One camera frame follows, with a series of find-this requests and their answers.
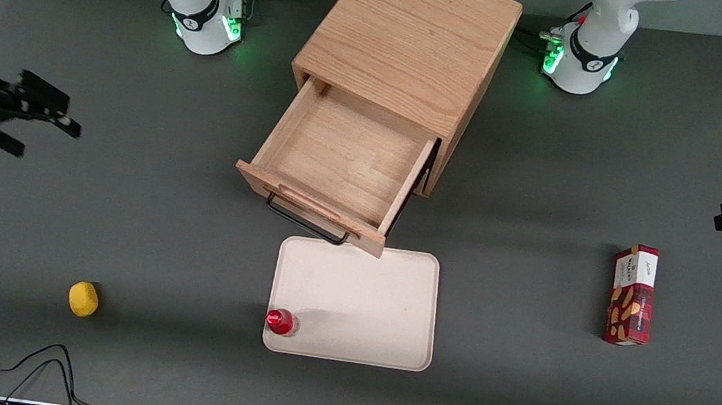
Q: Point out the white rectangular tray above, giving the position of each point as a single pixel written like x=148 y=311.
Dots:
x=362 y=300

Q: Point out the yellow lemon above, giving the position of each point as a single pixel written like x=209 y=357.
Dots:
x=83 y=300

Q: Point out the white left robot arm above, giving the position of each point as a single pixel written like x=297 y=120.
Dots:
x=593 y=52

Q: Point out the wooden two-drawer cabinet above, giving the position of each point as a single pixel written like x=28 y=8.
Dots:
x=411 y=35

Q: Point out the red plastic bottle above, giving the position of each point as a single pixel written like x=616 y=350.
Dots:
x=279 y=321

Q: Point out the red cookie box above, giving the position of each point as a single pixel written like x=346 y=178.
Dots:
x=630 y=301

